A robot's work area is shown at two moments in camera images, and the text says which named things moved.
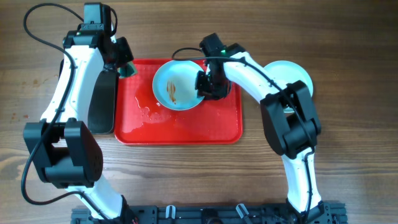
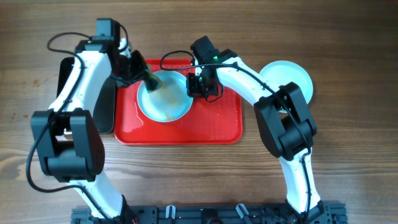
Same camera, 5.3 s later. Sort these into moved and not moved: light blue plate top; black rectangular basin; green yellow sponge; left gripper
Moved: green yellow sponge; left gripper; light blue plate top
Not moved: black rectangular basin
